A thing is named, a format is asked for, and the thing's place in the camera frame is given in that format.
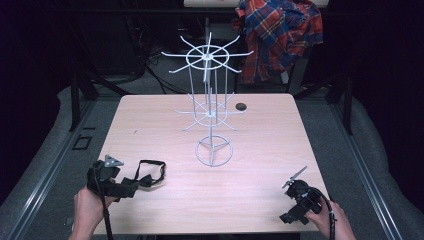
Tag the grey metal floor rail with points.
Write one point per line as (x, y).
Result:
(43, 180)
(366, 180)

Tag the black metal stand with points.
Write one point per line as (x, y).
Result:
(346, 103)
(76, 100)

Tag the person's right hand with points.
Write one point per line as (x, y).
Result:
(328, 218)

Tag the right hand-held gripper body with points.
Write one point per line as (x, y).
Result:
(305, 196)

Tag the red blue plaid shirt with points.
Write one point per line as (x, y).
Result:
(278, 36)

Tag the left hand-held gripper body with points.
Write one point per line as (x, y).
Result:
(103, 176)

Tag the person's left hand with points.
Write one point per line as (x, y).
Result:
(87, 208)

